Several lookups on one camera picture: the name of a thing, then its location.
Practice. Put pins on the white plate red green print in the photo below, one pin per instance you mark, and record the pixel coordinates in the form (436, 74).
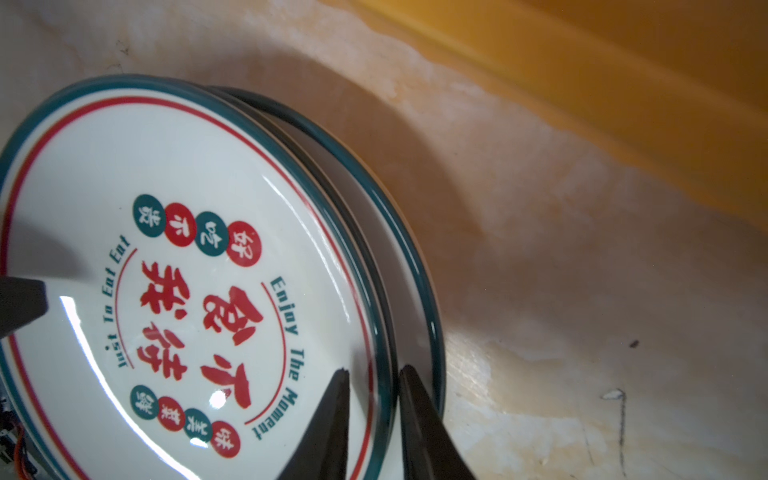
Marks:
(202, 290)

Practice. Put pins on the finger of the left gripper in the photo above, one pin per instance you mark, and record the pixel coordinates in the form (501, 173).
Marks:
(22, 301)

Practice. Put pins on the white plate green band rim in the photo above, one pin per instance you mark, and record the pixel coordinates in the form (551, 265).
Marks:
(412, 297)

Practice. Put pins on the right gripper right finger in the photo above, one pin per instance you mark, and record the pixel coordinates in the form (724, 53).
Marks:
(427, 449)

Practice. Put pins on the yellow plastic bin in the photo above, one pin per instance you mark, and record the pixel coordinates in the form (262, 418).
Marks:
(680, 85)

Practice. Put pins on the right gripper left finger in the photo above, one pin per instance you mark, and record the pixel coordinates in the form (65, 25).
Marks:
(323, 450)

